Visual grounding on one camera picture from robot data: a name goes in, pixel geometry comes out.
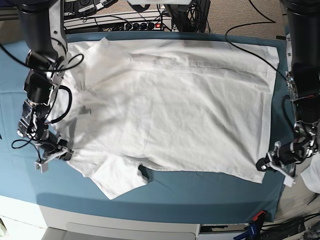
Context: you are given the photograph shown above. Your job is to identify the black cable bundle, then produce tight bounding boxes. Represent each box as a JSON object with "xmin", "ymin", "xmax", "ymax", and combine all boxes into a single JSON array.
[{"xmin": 157, "ymin": 0, "xmax": 212, "ymax": 34}]

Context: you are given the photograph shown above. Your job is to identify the orange black corner clamp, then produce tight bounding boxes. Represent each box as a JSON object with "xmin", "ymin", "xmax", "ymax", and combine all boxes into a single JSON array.
[{"xmin": 252, "ymin": 210, "xmax": 268, "ymax": 226}]

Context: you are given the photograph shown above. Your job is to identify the white T-shirt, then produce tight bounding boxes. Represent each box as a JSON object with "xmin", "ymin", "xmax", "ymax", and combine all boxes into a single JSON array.
[{"xmin": 49, "ymin": 38, "xmax": 280, "ymax": 200}]

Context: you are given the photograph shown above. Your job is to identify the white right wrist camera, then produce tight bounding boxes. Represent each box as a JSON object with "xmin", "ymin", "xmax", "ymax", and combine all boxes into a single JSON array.
[{"xmin": 34, "ymin": 147, "xmax": 69, "ymax": 174}]

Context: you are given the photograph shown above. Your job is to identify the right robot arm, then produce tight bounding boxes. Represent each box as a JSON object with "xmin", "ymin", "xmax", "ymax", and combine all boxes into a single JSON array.
[{"xmin": 16, "ymin": 0, "xmax": 73, "ymax": 163}]

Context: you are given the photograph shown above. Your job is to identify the blue spring clamp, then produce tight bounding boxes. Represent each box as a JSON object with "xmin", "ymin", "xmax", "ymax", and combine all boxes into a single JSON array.
[{"xmin": 233, "ymin": 223, "xmax": 262, "ymax": 240}]

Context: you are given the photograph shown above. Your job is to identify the white cloth at edge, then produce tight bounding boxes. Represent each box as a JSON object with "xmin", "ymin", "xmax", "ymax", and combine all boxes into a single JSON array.
[{"xmin": 300, "ymin": 159, "xmax": 320, "ymax": 194}]

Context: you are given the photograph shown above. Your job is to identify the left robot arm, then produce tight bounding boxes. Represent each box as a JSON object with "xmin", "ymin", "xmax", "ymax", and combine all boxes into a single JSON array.
[{"xmin": 256, "ymin": 0, "xmax": 320, "ymax": 172}]

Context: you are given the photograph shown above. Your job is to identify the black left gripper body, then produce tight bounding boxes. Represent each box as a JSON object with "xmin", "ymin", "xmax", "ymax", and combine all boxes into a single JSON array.
[{"xmin": 273, "ymin": 138, "xmax": 319, "ymax": 167}]

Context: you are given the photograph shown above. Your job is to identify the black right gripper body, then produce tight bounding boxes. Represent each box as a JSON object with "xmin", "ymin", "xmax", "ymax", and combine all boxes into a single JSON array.
[{"xmin": 16, "ymin": 119, "xmax": 65, "ymax": 160}]

